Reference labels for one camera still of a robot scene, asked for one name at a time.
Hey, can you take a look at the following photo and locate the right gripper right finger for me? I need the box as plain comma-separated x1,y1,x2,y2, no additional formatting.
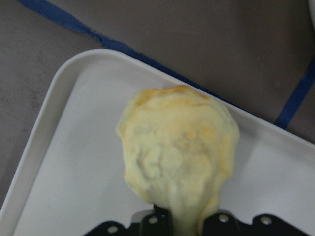
203,212,307,236

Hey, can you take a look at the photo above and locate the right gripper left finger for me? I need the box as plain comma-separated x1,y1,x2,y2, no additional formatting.
85,205,173,236

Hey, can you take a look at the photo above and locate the yellow bread loaf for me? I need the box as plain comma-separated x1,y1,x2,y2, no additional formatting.
116,86,240,236

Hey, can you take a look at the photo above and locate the white rectangular tray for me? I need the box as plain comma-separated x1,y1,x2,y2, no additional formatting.
0,49,315,236

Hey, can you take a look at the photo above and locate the white shallow dish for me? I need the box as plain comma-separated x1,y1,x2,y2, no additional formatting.
308,0,315,25

